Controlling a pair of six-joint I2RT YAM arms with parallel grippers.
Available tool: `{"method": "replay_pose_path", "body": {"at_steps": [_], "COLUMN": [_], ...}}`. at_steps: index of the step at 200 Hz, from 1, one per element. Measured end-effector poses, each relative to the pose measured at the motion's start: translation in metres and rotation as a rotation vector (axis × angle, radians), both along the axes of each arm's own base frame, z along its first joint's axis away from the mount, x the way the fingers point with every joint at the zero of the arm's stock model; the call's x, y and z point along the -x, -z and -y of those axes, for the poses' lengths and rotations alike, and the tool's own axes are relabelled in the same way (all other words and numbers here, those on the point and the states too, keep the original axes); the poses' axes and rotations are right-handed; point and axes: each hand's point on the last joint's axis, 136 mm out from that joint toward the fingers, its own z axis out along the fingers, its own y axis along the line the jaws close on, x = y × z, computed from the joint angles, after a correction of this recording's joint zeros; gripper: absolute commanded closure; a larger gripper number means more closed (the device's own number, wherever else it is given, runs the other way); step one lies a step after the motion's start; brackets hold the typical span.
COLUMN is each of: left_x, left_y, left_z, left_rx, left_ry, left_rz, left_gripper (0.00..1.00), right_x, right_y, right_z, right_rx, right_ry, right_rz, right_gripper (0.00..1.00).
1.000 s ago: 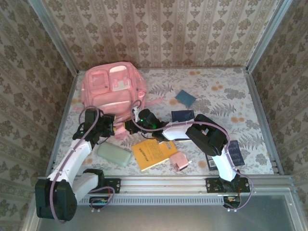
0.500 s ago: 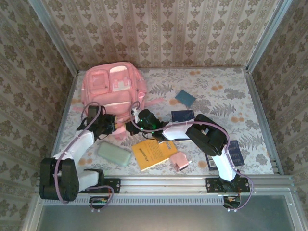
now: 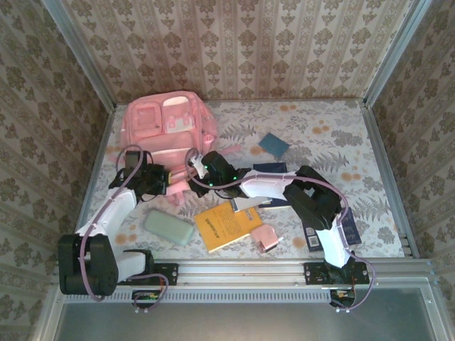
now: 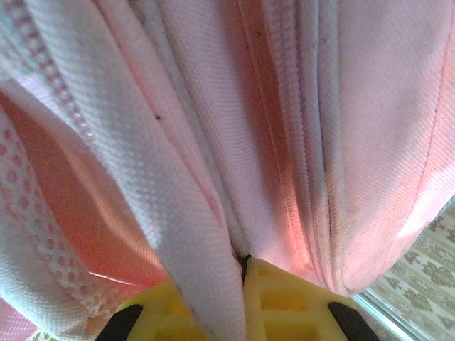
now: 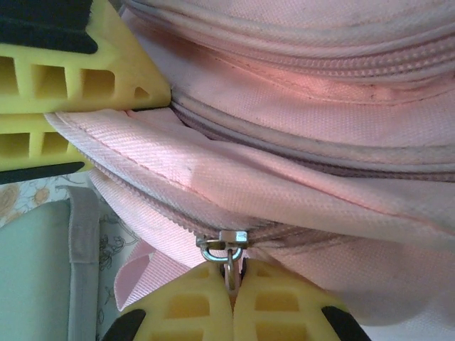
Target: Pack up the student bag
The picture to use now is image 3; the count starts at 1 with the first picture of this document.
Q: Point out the grey white notebook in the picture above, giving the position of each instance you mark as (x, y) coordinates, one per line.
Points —
(243, 206)

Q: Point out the pink school backpack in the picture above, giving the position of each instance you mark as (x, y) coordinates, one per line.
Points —
(177, 142)

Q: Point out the navy floral notebook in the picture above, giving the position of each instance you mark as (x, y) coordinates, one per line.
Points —
(270, 167)

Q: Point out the green pencil case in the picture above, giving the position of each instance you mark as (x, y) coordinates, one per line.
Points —
(168, 227)

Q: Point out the yellow book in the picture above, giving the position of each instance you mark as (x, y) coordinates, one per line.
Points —
(224, 227)

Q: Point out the small teal notebook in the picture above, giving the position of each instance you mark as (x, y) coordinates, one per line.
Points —
(274, 145)

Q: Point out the small pink box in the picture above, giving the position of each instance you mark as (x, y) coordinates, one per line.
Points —
(264, 238)

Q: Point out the navy book with QR codes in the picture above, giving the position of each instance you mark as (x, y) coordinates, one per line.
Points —
(314, 241)

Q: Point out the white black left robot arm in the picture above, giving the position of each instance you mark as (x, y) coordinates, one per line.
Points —
(113, 213)

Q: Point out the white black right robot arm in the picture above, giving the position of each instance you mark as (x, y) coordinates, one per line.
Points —
(270, 184)

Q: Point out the floral table cover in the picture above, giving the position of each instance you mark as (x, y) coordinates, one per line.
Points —
(174, 254)

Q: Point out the black wiring connector block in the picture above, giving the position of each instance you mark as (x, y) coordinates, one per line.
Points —
(145, 298)
(341, 298)

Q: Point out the grey metal panel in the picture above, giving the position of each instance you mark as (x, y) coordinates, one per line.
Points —
(241, 323)

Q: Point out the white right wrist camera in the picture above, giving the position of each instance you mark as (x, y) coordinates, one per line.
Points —
(199, 168)

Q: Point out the aluminium side rail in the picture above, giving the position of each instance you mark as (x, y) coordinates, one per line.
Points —
(378, 142)
(102, 142)

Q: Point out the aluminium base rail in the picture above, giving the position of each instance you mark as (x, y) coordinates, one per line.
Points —
(241, 271)

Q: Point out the aluminium frame post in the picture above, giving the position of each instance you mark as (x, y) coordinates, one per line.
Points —
(82, 57)
(395, 53)

